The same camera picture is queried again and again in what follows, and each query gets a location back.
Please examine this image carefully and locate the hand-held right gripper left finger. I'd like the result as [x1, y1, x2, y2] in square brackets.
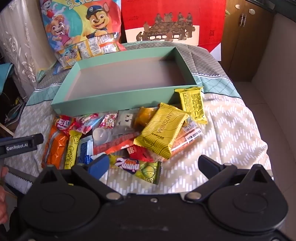
[32, 157, 123, 202]

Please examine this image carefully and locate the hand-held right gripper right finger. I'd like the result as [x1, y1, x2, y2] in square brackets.
[184, 155, 276, 202]

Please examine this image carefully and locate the blue and white packet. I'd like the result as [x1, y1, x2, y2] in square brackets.
[77, 137, 95, 164]

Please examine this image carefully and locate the long red-orange stick packet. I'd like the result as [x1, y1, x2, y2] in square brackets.
[92, 132, 141, 154]

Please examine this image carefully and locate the clear jelly cup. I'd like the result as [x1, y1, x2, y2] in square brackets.
[92, 128, 112, 145]

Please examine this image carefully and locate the orange sausage packet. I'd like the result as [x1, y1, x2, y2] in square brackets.
[171, 118, 201, 151]

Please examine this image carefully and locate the yellow cheese stick packet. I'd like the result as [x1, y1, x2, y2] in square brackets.
[65, 130, 82, 167]

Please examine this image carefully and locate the orange clear-window packet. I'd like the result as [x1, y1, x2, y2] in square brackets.
[42, 126, 70, 168]

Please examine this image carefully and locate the green-yellow cartoon packet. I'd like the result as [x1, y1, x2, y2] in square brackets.
[109, 155, 162, 184]

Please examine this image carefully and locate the small red snack packet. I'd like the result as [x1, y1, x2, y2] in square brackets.
[126, 145, 154, 163]

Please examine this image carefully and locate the pink-red candy packet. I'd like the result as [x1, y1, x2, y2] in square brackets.
[74, 115, 102, 133]

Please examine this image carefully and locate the red-white candy packet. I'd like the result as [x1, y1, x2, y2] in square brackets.
[99, 112, 118, 129]

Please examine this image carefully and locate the red candy bag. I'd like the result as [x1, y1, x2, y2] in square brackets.
[54, 115, 78, 132]

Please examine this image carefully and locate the large yellow wavy-line packet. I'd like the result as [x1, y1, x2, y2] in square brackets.
[134, 103, 191, 159]

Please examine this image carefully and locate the white dotted snack packet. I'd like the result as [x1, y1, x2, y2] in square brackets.
[114, 110, 137, 130]

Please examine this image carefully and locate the yellow text-printed packet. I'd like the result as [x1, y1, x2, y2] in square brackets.
[174, 86, 208, 125]

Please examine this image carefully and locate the green cardboard box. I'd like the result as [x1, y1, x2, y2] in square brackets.
[51, 46, 201, 115]

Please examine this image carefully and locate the orange-yellow pastry packet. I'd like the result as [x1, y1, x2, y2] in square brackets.
[134, 107, 159, 128]

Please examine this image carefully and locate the person's left hand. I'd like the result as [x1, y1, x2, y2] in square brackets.
[0, 166, 10, 224]

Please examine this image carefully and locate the patterned blanket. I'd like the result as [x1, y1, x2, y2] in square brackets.
[5, 43, 275, 202]

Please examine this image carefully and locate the zigzag trimmed cloth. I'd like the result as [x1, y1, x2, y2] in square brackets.
[4, 171, 33, 193]

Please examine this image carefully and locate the teal cloth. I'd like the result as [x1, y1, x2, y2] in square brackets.
[0, 63, 14, 81]

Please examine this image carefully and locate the embroidered beige curtain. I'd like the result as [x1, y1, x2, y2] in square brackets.
[0, 0, 58, 88]

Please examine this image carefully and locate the brown wooden cabinet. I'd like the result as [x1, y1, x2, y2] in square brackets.
[222, 0, 281, 81]

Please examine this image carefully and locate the cartoon puppy snack bag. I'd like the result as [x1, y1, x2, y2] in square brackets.
[39, 0, 126, 70]

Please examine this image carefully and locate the red printed gift carton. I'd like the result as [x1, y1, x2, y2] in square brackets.
[121, 0, 226, 61]

